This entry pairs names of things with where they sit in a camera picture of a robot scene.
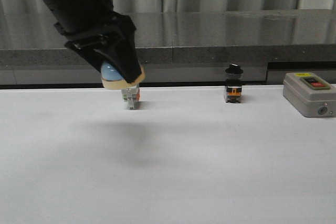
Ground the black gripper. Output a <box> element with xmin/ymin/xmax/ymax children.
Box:
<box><xmin>55</xmin><ymin>12</ymin><xmax>142</xmax><ymax>83</ymax></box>

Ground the blue and cream call bell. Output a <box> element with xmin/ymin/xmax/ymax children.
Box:
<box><xmin>101</xmin><ymin>62</ymin><xmax>145</xmax><ymax>90</ymax></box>

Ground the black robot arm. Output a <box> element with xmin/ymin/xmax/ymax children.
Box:
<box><xmin>43</xmin><ymin>0</ymin><xmax>145</xmax><ymax>85</ymax></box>

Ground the grey stone counter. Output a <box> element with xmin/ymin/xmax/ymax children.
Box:
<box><xmin>1</xmin><ymin>9</ymin><xmax>335</xmax><ymax>87</ymax></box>

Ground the green push button switch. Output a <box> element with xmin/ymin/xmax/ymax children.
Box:
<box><xmin>121</xmin><ymin>84</ymin><xmax>140</xmax><ymax>110</ymax></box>

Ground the black rotary selector switch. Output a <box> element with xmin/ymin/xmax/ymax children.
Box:
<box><xmin>224</xmin><ymin>63</ymin><xmax>244</xmax><ymax>103</ymax></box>

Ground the grey power switch box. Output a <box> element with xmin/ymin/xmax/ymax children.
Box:
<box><xmin>283</xmin><ymin>72</ymin><xmax>335</xmax><ymax>118</ymax></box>

